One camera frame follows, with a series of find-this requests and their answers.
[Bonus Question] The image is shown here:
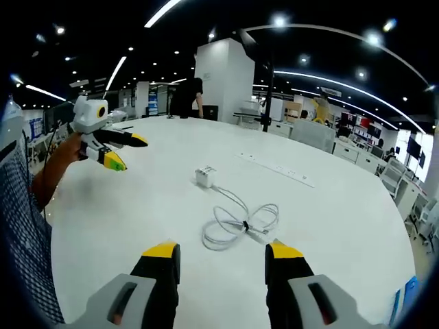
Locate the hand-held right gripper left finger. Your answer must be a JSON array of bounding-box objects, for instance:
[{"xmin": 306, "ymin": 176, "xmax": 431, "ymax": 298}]
[{"xmin": 64, "ymin": 241, "xmax": 182, "ymax": 329}]

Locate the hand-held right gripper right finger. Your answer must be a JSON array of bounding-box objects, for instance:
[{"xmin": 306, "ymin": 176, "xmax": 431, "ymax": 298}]
[{"xmin": 264, "ymin": 239, "xmax": 389, "ymax": 329}]

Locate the white Type-C cable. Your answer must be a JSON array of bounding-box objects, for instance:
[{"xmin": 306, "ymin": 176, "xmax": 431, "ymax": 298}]
[{"xmin": 201, "ymin": 184, "xmax": 280, "ymax": 252}]

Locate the white charger adapter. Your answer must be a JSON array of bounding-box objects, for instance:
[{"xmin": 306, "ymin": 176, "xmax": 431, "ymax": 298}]
[{"xmin": 194, "ymin": 164, "xmax": 218, "ymax": 189}]

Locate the white desk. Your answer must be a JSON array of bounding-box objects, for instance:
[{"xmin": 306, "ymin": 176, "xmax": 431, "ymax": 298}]
[{"xmin": 43, "ymin": 116, "xmax": 418, "ymax": 328}]

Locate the person's left hand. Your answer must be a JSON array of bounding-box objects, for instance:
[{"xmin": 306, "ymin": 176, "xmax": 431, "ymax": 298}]
[{"xmin": 66, "ymin": 131, "xmax": 91, "ymax": 162}]

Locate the white chest-worn device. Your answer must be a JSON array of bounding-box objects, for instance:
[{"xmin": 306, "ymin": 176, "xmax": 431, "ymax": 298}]
[{"xmin": 0, "ymin": 97, "xmax": 25, "ymax": 154}]

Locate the black square object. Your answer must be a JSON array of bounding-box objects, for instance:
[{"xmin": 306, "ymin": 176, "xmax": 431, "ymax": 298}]
[{"xmin": 202, "ymin": 104, "xmax": 219, "ymax": 122}]

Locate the white recessed power strip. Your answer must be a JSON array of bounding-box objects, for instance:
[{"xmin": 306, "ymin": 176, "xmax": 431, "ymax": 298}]
[{"xmin": 234, "ymin": 151, "xmax": 316, "ymax": 188}]

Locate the blue box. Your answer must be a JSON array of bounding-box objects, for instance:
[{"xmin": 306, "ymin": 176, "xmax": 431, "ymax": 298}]
[{"xmin": 388, "ymin": 275, "xmax": 420, "ymax": 327}]

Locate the white mesh office chair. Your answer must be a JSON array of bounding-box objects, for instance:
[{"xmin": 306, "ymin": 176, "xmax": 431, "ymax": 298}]
[{"xmin": 294, "ymin": 119, "xmax": 336, "ymax": 154}]

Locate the black stand pole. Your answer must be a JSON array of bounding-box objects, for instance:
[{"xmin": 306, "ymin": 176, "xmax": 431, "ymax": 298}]
[{"xmin": 239, "ymin": 28, "xmax": 276, "ymax": 133}]

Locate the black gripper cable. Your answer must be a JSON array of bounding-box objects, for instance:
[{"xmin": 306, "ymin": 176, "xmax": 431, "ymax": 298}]
[{"xmin": 43, "ymin": 119, "xmax": 62, "ymax": 174}]

